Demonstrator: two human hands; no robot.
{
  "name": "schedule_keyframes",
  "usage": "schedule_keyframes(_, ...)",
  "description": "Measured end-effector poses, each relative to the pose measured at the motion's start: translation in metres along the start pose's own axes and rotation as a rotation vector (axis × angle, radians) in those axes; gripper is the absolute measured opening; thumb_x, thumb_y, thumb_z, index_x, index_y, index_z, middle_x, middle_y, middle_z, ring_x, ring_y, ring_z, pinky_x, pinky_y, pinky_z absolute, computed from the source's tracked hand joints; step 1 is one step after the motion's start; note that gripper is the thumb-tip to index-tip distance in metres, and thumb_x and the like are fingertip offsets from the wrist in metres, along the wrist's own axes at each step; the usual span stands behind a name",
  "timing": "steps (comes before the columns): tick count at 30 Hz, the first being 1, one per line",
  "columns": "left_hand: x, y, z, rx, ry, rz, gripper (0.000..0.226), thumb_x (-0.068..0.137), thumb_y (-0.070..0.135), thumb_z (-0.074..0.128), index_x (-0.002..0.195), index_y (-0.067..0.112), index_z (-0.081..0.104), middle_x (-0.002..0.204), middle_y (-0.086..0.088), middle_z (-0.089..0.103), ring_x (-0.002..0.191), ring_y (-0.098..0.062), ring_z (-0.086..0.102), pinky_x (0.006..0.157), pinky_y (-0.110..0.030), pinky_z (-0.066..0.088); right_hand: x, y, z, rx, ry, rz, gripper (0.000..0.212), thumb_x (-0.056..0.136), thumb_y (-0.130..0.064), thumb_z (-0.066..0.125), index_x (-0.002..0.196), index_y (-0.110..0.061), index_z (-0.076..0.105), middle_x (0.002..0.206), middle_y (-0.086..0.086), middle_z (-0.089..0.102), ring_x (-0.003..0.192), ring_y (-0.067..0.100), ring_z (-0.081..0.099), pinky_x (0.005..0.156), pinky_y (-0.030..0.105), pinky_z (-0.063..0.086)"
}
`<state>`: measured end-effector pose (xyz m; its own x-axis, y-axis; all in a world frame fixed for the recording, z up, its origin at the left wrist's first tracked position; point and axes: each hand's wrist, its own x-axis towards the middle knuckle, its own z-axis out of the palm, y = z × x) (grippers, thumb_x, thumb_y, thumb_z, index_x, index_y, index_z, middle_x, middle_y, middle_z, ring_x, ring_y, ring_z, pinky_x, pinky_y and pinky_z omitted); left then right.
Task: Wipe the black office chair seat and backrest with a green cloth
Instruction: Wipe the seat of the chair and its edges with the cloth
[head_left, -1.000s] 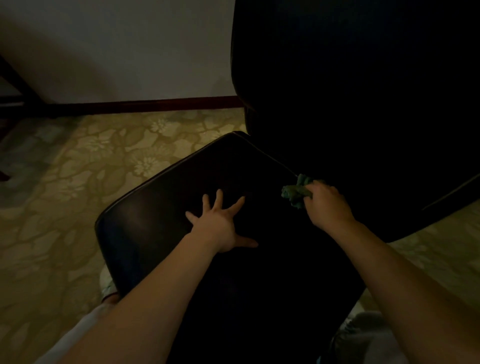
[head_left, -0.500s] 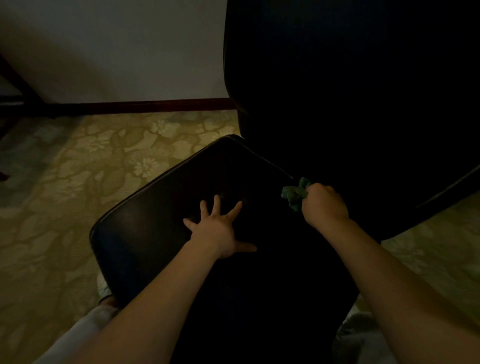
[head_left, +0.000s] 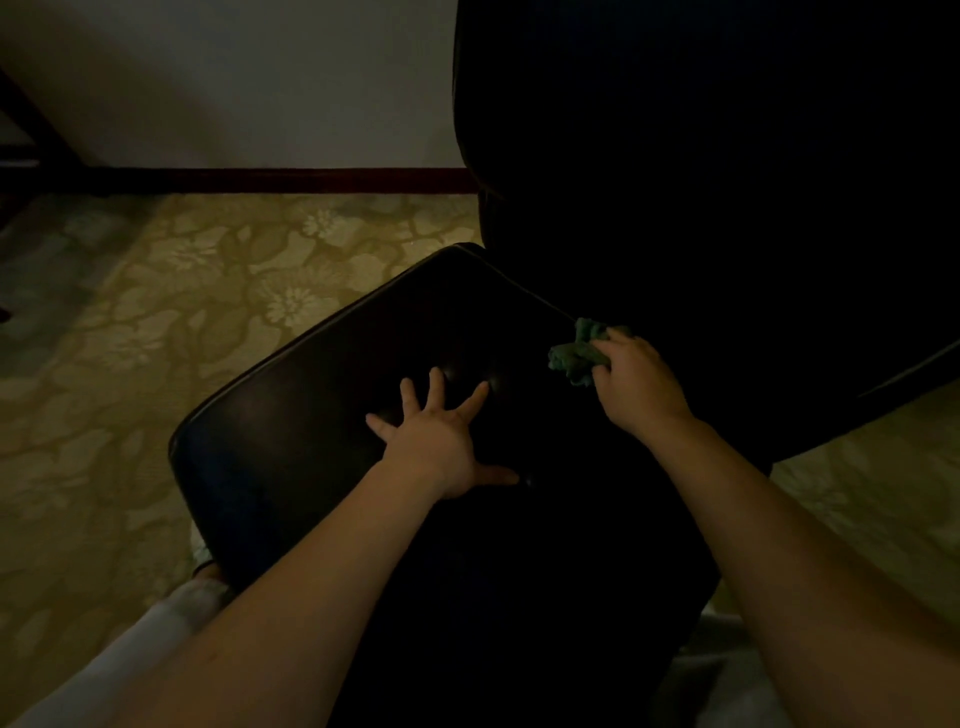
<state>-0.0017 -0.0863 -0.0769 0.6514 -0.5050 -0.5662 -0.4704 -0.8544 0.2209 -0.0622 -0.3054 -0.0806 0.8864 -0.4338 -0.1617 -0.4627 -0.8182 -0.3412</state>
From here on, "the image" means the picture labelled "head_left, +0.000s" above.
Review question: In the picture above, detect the person's left hand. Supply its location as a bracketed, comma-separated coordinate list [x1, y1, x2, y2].
[365, 365, 521, 502]

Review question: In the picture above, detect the person's right hand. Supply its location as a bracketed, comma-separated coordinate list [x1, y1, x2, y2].
[590, 327, 697, 445]

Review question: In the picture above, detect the green cleaning cloth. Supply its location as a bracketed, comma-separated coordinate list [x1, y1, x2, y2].
[547, 317, 633, 388]

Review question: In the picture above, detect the black leather chair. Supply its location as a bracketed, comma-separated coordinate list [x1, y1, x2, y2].
[168, 0, 960, 728]

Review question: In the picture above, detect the person's right forearm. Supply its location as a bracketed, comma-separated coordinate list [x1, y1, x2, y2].
[644, 419, 960, 728]

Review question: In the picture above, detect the person's left forearm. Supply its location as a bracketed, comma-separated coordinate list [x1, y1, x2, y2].
[108, 464, 444, 728]

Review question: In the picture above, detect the white sneaker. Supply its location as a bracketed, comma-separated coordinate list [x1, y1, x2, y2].
[188, 523, 225, 580]

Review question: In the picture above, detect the dark red baseboard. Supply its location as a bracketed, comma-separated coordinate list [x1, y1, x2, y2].
[74, 166, 481, 196]

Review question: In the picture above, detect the dark red wooden table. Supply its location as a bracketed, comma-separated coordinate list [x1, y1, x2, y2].
[0, 68, 85, 198]

